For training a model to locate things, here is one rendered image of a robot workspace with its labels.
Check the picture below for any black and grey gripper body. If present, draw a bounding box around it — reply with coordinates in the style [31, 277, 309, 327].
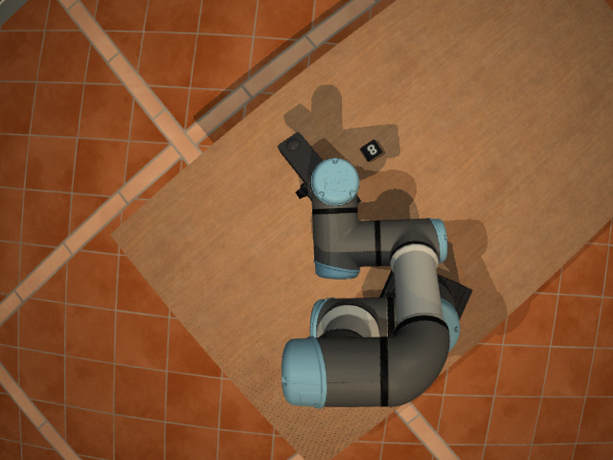
[301, 171, 361, 203]

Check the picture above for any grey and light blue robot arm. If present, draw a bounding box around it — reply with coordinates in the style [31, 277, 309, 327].
[278, 132, 460, 408]

